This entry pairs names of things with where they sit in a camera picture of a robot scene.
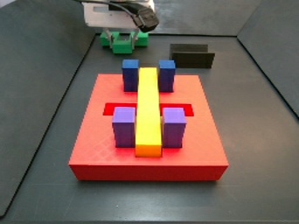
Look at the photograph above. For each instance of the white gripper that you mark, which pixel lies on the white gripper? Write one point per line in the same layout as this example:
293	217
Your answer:
101	16

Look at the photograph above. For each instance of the green bridge-shaped block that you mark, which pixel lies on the green bridge-shaped block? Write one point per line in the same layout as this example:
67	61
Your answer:
122	42

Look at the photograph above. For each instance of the black fixture stand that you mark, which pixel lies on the black fixture stand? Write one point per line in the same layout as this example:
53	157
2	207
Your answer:
192	56

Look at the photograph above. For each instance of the red base board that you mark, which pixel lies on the red base board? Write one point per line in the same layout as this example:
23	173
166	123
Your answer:
98	160

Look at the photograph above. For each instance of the left blue block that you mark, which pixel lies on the left blue block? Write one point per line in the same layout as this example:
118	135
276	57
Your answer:
130	69

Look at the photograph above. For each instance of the blue block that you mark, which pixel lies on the blue block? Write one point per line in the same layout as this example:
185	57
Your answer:
166	75
130	69

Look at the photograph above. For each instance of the right blue block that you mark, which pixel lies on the right blue block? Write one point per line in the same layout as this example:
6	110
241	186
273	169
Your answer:
166	75

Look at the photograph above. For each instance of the left purple block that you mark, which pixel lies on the left purple block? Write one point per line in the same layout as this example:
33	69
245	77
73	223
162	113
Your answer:
124	125

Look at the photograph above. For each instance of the purple block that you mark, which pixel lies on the purple block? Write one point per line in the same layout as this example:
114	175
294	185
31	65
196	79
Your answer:
174	126
124	125

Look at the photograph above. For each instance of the right purple block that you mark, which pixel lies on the right purple block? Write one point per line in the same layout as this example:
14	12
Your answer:
174	126

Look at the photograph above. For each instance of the yellow long bar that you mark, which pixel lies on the yellow long bar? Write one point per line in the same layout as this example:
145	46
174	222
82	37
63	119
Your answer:
149	122

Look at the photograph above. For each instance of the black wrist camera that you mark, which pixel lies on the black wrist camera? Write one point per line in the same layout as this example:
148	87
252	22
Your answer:
144	15

